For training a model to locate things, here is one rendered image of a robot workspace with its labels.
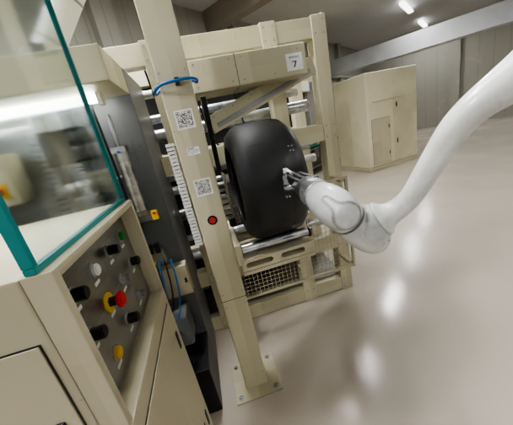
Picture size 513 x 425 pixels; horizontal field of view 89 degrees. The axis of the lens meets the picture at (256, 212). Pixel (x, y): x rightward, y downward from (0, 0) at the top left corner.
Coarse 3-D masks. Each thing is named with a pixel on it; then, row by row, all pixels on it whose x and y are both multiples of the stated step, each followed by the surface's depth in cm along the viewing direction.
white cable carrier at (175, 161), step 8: (168, 144) 109; (176, 152) 114; (176, 160) 111; (176, 168) 112; (176, 176) 113; (184, 184) 114; (184, 192) 115; (184, 200) 116; (192, 208) 122; (192, 216) 119; (192, 224) 120; (192, 232) 121; (200, 240) 123
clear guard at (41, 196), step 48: (0, 0) 52; (48, 0) 74; (0, 48) 48; (48, 48) 67; (0, 96) 44; (48, 96) 60; (0, 144) 42; (48, 144) 55; (96, 144) 82; (0, 192) 39; (48, 192) 51; (96, 192) 72; (48, 240) 47
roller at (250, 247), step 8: (288, 232) 124; (296, 232) 124; (304, 232) 124; (256, 240) 122; (264, 240) 122; (272, 240) 122; (280, 240) 122; (288, 240) 124; (248, 248) 120; (256, 248) 121
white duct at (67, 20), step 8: (56, 0) 109; (64, 0) 110; (72, 0) 112; (80, 0) 114; (56, 8) 110; (64, 8) 111; (72, 8) 113; (80, 8) 116; (64, 16) 112; (72, 16) 114; (64, 24) 113; (72, 24) 116; (64, 32) 115; (72, 32) 118
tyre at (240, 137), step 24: (264, 120) 117; (240, 144) 105; (264, 144) 104; (240, 168) 103; (264, 168) 101; (288, 168) 103; (240, 192) 109; (264, 192) 102; (288, 192) 104; (240, 216) 140; (264, 216) 107; (288, 216) 110
